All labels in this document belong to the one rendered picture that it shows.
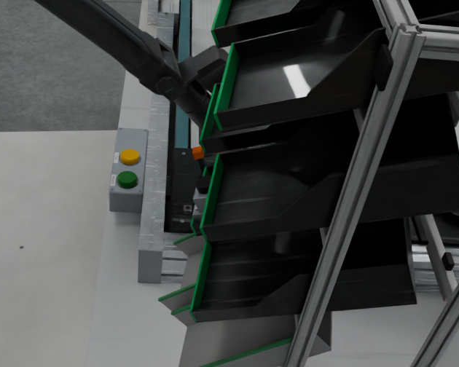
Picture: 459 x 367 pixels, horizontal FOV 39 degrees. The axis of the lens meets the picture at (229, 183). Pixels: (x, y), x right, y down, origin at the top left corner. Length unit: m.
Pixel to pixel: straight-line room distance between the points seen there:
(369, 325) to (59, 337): 0.59
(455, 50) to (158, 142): 1.00
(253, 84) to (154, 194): 0.70
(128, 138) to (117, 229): 0.21
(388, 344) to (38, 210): 0.77
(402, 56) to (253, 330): 0.56
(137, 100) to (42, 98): 1.49
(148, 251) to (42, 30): 2.58
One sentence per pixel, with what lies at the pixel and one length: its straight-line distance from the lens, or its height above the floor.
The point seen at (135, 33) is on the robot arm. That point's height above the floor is 1.35.
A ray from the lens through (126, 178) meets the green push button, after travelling 1.35.
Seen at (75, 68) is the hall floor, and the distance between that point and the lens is 3.39.
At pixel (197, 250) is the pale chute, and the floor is 1.01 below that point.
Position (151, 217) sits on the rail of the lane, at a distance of 1.30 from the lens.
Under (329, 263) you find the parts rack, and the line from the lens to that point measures 0.69.
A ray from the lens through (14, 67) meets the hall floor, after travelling 3.42.
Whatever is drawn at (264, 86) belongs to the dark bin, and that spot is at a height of 1.53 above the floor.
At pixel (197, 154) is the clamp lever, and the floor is 1.07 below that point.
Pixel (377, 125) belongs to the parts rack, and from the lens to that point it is 0.57.
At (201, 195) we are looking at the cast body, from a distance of 0.91.
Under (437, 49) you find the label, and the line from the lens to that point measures 0.54.
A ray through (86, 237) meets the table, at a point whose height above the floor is 0.86.
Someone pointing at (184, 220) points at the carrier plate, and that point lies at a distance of 1.27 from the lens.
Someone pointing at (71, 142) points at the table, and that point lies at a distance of 1.61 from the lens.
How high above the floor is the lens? 1.90
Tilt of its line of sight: 43 degrees down
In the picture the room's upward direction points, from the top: 9 degrees clockwise
